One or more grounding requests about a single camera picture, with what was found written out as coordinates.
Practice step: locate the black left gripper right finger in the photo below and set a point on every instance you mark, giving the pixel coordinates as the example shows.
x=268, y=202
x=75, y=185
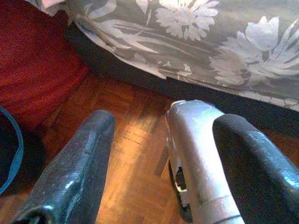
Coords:
x=264, y=182

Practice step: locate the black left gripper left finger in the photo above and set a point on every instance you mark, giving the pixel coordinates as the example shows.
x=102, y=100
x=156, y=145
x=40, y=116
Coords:
x=70, y=177

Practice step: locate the black round waste bin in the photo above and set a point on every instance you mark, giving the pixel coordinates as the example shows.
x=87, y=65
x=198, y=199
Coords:
x=18, y=149

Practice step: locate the red fabric covered mattress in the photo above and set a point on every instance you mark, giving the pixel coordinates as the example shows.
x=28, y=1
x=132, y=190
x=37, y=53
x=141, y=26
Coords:
x=32, y=70

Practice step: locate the dark bed base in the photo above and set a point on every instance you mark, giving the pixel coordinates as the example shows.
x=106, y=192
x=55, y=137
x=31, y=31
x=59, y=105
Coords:
x=140, y=77

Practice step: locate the grey floral bed sheet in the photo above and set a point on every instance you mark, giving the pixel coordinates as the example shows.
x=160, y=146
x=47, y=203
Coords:
x=187, y=35

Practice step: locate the pink cartoon print blanket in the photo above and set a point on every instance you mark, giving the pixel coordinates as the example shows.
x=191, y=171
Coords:
x=50, y=5

